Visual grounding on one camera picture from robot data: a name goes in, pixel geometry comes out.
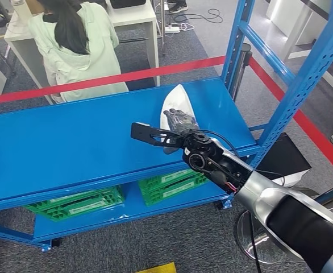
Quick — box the black hanging arm cable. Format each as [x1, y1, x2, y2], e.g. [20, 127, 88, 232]
[249, 213, 262, 273]

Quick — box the white frame workbench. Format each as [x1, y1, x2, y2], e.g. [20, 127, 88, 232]
[266, 0, 333, 146]

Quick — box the thin black floor cable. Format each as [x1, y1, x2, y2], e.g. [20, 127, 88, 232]
[180, 8, 223, 26]

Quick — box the black-topped stanchion post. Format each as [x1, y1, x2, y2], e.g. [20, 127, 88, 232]
[230, 42, 253, 102]

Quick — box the black box with white label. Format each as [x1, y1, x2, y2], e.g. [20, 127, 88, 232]
[256, 133, 312, 187]

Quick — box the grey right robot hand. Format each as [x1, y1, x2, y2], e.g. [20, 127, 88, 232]
[162, 108, 199, 155]

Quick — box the green plastic crate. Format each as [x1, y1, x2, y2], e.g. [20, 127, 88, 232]
[138, 168, 210, 207]
[24, 185, 125, 222]

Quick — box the person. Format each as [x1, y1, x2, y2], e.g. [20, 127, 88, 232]
[27, 0, 129, 104]

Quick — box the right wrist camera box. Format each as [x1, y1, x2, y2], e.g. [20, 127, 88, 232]
[130, 122, 184, 148]

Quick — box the chrome stanchion with round base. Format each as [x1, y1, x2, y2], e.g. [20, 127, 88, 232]
[234, 180, 333, 264]

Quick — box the red barrier belt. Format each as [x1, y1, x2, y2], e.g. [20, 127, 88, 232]
[0, 55, 226, 106]
[249, 56, 333, 180]

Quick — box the blue metal shelf rack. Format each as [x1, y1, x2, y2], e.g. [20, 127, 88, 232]
[0, 0, 333, 253]

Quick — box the person's dark shoe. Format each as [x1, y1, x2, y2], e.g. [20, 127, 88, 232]
[169, 2, 188, 14]

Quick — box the white curved plastic part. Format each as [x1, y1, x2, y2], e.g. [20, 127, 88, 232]
[159, 84, 197, 155]

